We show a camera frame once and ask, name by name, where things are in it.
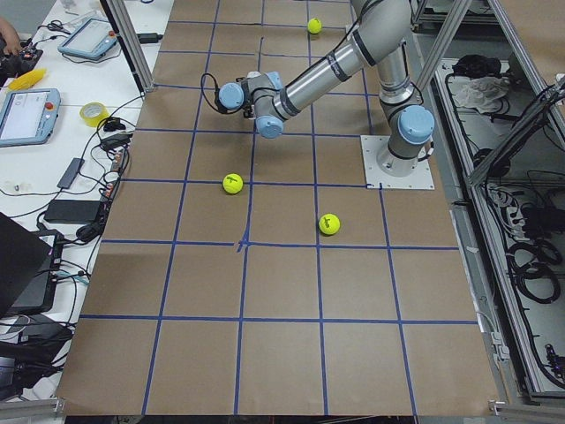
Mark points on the person hand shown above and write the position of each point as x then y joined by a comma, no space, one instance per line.
10,37

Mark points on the tennis ball centre left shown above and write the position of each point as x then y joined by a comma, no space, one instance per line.
232,183

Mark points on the tennis ball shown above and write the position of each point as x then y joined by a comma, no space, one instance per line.
314,26
329,224
232,183

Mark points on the tennis ball far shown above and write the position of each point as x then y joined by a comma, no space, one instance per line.
314,26

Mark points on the tennis ball centre right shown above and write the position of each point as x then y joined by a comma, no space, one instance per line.
329,224

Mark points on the yellow plastic item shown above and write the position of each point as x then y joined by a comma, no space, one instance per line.
27,80

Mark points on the teach pendant upper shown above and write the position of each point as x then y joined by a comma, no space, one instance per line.
92,40

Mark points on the teach pendant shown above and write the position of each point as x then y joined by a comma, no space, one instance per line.
28,117
92,40

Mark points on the teach pendant lower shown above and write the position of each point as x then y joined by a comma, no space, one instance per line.
28,117

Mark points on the yellow tape roll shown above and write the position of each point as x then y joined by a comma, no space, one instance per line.
93,113

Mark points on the grey usb hub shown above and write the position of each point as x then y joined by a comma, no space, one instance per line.
71,172

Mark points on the black power brick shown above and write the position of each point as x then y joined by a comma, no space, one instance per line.
72,211

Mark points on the black laptop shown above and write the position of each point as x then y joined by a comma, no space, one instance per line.
29,262

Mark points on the white crumpled cloth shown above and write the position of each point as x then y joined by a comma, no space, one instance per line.
483,94

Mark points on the aluminium frame post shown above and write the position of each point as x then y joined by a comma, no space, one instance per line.
119,19

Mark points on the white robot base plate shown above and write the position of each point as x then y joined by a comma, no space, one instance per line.
385,171

